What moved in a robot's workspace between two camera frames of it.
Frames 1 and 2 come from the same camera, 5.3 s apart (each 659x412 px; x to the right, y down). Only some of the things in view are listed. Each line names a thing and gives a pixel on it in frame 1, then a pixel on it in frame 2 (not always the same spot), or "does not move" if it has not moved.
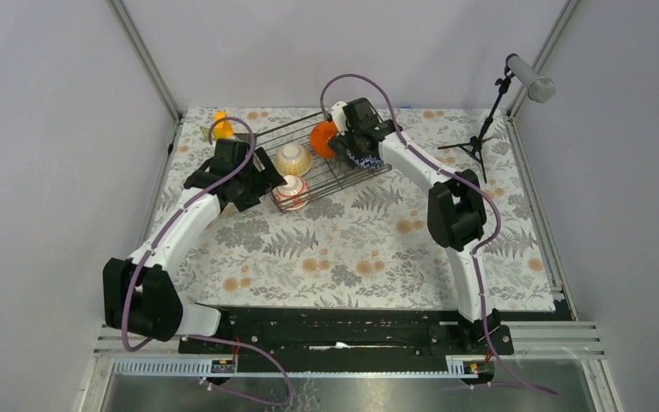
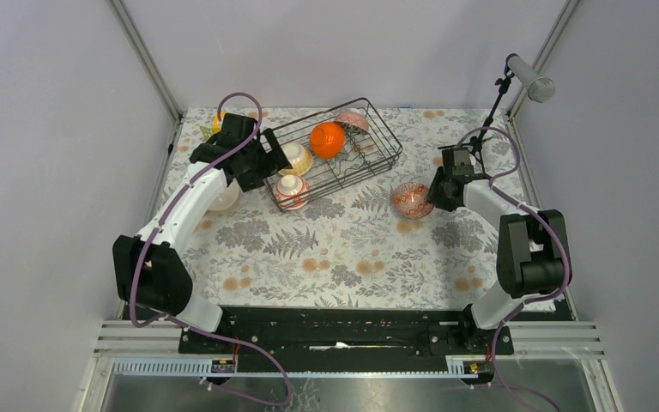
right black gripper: [340, 142] to [433, 194]
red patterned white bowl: [293, 195] does not move
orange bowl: [318, 139] does not move
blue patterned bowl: [367, 161] to [411, 201]
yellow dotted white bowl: [293, 160] does not move
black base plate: [264, 332] does not move
